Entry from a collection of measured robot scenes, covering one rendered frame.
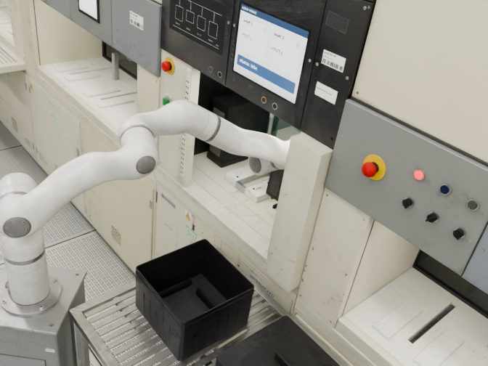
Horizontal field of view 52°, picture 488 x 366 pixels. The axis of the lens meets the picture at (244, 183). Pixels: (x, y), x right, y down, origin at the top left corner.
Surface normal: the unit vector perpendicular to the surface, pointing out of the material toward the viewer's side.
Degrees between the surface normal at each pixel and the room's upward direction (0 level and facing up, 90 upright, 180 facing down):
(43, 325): 0
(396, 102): 90
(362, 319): 0
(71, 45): 90
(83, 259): 0
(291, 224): 90
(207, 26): 90
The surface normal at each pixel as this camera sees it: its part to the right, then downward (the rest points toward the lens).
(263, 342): 0.12, -0.83
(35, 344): -0.07, 0.54
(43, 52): 0.65, 0.48
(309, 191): -0.75, 0.28
